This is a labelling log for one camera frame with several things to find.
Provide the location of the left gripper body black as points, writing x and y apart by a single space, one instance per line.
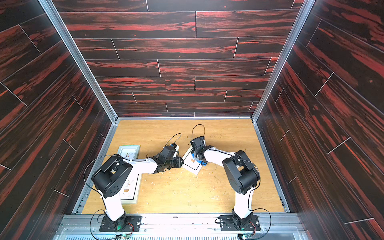
173 163

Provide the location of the blue microfiber cloth black trim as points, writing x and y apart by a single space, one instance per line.
202 162

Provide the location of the white picture frame deer print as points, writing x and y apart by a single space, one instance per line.
190 164

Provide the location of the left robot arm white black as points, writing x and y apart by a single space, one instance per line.
111 177

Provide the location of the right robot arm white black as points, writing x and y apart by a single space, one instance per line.
242 174

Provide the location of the grey-green picture frame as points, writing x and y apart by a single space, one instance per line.
129 151

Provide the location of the white picture frame near left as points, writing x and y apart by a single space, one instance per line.
130 192

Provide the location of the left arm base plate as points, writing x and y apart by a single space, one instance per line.
126 223

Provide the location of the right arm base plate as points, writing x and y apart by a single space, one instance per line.
232 223

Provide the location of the aluminium front rail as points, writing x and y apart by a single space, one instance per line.
275 226

